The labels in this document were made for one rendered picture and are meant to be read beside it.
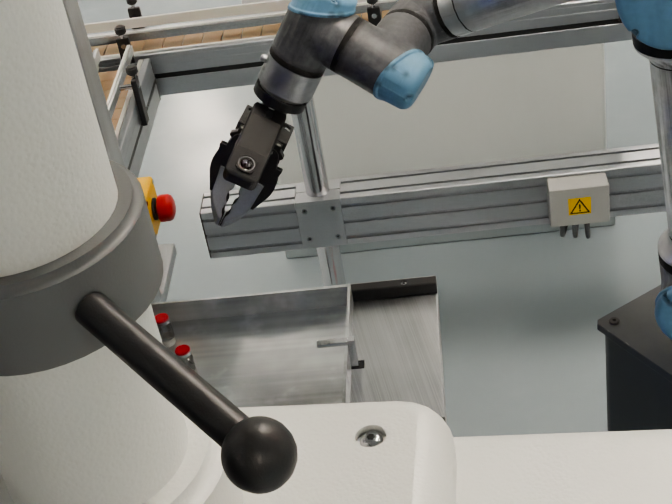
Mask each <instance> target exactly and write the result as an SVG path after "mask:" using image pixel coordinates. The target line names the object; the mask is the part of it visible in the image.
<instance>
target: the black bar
mask: <svg viewBox="0 0 672 504"><path fill-rule="evenodd" d="M351 290H352V296H353V302H356V301H366V300H376V299H386V298H396V297H406V296H416V295H426V294H437V283H436V276H429V277H419V278H409V279H399V280H389V281H379V282H369V283H359V284H351Z"/></svg>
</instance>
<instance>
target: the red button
mask: <svg viewBox="0 0 672 504"><path fill-rule="evenodd" d="M156 212H157V214H158V218H159V220H160V221H161V222H168V221H172V220H173V219H174V217H175V214H176V205H175V201H174V199H173V197H172V196H171V195H169V194H160V195H158V196H157V199H156Z"/></svg>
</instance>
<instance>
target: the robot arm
mask: <svg viewBox="0 0 672 504"><path fill-rule="evenodd" d="M569 1H572V0H397V2H396V4H395V5H394V6H393V7H392V8H391V9H390V10H389V12H388V13H387V14H386V15H385V16H384V17H383V19H382V20H381V21H380V22H379V23H378V24H377V26H375V25H373V24H371V23H370V22H368V21H366V20H364V19H362V18H361V17H360V16H358V15H356V14H354V13H355V12H356V5H357V0H292V1H291V2H290V3H289V4H288V6H287V8H288V10H287V12H286V14H285V16H284V18H283V21H282V23H281V25H280V27H279V30H278V32H277V34H276V36H275V38H274V41H273V43H272V45H271V47H270V50H269V52H268V55H266V54H262V55H261V57H260V60H261V61H262V62H264V64H263V65H262V67H261V70H260V72H259V74H258V79H257V81H256V83H255V86H254V88H253V90H254V93H255V95H256V96H257V97H258V98H259V99H260V100H261V101H262V104H261V103H259V102H256V103H255V104H254V105H253V107H252V106H250V105H247V106H246V108H245V110H244V112H243V114H242V116H241V117H240V119H239V121H238V123H237V126H236V128H235V129H233V130H231V132H230V136H231V137H230V139H229V141H228V142H226V141H223V140H222V141H221V142H220V145H219V149H218V150H217V151H216V153H215V154H214V156H213V158H212V160H211V164H210V170H209V174H210V199H211V209H212V214H213V217H214V221H215V223H216V224H217V225H219V226H221V227H225V226H227V225H230V224H232V223H234V222H236V221H238V220H239V219H241V218H242V217H243V216H245V215H246V214H248V213H249V212H250V211H251V210H253V209H255V208H256V207H257V206H258V205H259V204H261V203H262V202H263V201H264V200H266V199H267V198H268V197H269V196H270V195H271V194H272V192H273V191H274V189H275V187H276V184H277V182H278V177H279V175H280V174H281V173H282V171H283V169H282V168H280V167H278V164H279V162H280V160H283V158H284V156H285V155H284V153H283V152H284V150H285V148H286V146H287V144H288V141H289V139H290V137H291V134H292V132H293V130H294V128H295V127H293V126H291V125H289V124H287V123H285V121H286V115H287V114H294V115H296V114H301V113H302V112H303V111H304V109H305V107H306V105H307V103H308V102H309V101H311V99H312V97H313V95H314V93H315V91H316V89H317V87H318V85H319V83H320V81H321V79H322V77H323V74H324V72H325V70H326V68H328V69H330V70H331V71H333V72H335V73H337V74H338V75H340V76H342V77H343V78H345V79H347V80H349V81H350V82H352V83H354V84H355V85H357V86H359V87H361V88H362V89H364V90H366V91H367V92H369V93H371V94H372V95H373V96H374V97H375V98H376V99H378V100H383V101H385V102H387V103H389V104H391V105H393V106H395V107H397V108H399V109H408V108H409V107H411V106H412V105H413V103H414V102H415V101H416V99H417V97H418V96H419V94H420V93H421V91H422V90H423V88H424V86H425V84H426V83H427V81H428V79H429V77H430V75H431V73H432V70H433V67H434V62H433V60H432V59H431V58H430V57H428V54H429V53H430V52H431V51H432V49H433V48H434V47H435V46H436V45H437V44H439V43H442V42H445V41H448V40H452V39H455V38H458V37H461V36H464V35H467V34H470V33H473V32H476V31H480V30H483V29H486V28H489V27H492V26H495V25H498V24H501V23H504V22H507V21H510V20H514V19H517V18H520V17H523V16H526V15H529V14H532V13H535V12H538V11H541V10H544V9H548V8H551V7H554V6H557V5H560V4H563V3H566V2H569ZM615 4H616V8H617V12H618V14H619V17H620V19H621V21H622V23H623V24H624V26H625V27H626V29H627V30H628V31H631V33H632V41H633V47H634V49H635V50H636V52H638V53H639V54H640V55H642V56H643V57H645V58H647V59H648V60H649V64H650V73H651V81H652V90H653V99H654V108H655V117H656V125H657V134H658V143H659V152H660V161H661V169H662V178H663V187H664V196H665V204H666V213H667V222H668V229H667V230H665V231H664V232H663V234H662V235H661V236H660V238H659V241H658V256H659V265H660V274H661V291H660V293H659V294H658V295H657V297H656V299H655V319H656V322H657V324H658V326H659V327H660V329H661V330H662V332H663V333H664V334H665V335H666V336H667V337H668V338H670V339H671V340H672V0H615ZM285 128H288V129H289V130H290V131H288V130H287V129H285ZM235 184H236V185H238V186H240V189H239V197H238V198H236V199H235V200H234V202H233V204H232V206H231V209H230V210H229V211H228V212H226V214H225V216H224V217H223V215H224V213H225V205H226V203H227V201H228V199H229V191H230V190H232V189H233V188H234V186H235ZM222 218H223V219H222ZM221 220H222V221H221ZM220 222H221V223H220Z"/></svg>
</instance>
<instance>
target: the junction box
mask: <svg viewBox="0 0 672 504"><path fill-rule="evenodd" d="M546 184H547V202H548V216H549V221H550V225H551V227H559V226H569V225H578V224H588V223H598V222H607V221H610V195H609V183H608V179H607V176H606V173H595V174H586V175H576V176H567V177H558V178H549V179H547V180H546Z"/></svg>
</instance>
